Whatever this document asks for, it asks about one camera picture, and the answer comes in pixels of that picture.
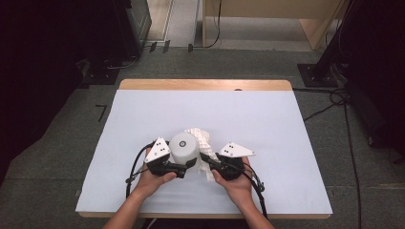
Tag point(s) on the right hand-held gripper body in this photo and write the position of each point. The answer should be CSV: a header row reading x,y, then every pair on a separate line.
x,y
235,150

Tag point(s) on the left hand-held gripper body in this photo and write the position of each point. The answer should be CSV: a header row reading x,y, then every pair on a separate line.
x,y
158,150

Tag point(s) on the white waffle cloth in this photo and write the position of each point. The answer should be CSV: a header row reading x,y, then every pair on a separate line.
x,y
203,140

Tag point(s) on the person's left hand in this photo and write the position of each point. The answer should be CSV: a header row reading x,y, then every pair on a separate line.
x,y
151,184

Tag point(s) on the person's right hand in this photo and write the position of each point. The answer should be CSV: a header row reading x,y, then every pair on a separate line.
x,y
237,191

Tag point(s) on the white paper table sheet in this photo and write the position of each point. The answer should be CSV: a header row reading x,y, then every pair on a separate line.
x,y
207,108

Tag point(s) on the black table grommet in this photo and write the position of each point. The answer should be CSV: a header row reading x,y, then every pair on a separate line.
x,y
238,90

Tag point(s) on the wooden table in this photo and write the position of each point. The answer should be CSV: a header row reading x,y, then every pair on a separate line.
x,y
203,84

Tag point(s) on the black metal stand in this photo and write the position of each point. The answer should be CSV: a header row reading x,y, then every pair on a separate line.
x,y
318,74

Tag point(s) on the black cabinet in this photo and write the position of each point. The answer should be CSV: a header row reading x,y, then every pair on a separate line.
x,y
132,28

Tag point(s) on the dark curtain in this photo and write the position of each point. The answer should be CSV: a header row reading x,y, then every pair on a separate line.
x,y
382,63
38,79

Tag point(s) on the light wooden desk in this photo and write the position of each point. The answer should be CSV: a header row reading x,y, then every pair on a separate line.
x,y
270,8

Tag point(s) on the black stand base plate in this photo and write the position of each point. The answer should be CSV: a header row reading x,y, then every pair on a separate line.
x,y
100,75

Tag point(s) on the small black floor bracket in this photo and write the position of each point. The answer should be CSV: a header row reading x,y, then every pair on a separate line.
x,y
166,46
153,47
190,48

